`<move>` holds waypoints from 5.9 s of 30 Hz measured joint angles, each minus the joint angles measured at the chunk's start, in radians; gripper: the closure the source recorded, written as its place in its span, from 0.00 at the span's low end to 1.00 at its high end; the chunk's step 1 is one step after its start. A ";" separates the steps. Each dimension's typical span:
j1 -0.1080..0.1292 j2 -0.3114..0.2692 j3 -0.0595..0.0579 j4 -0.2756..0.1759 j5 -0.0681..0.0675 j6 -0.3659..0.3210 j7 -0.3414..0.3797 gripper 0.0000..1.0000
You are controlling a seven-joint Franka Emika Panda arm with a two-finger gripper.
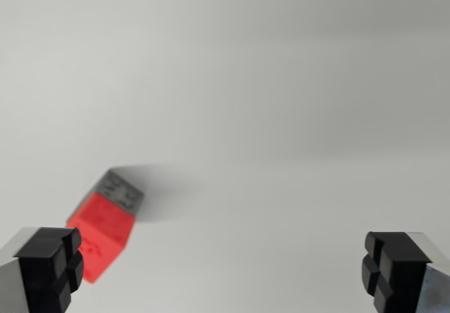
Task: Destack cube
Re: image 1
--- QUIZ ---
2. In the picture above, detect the black-tipped silver gripper right finger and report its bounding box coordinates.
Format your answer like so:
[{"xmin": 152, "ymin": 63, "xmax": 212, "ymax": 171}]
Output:
[{"xmin": 361, "ymin": 231, "xmax": 450, "ymax": 313}]

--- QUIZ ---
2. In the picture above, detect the black-tipped silver gripper left finger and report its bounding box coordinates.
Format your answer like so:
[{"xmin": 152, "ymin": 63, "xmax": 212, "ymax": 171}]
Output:
[{"xmin": 0, "ymin": 226, "xmax": 85, "ymax": 313}]

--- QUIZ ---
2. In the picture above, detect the red dice cube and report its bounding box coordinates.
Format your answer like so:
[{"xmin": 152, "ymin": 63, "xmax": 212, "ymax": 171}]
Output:
[{"xmin": 65, "ymin": 191, "xmax": 136, "ymax": 284}]

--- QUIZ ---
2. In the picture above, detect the grey dice cube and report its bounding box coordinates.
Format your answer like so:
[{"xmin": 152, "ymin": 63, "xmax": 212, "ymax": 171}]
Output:
[{"xmin": 86, "ymin": 168, "xmax": 145, "ymax": 219}]

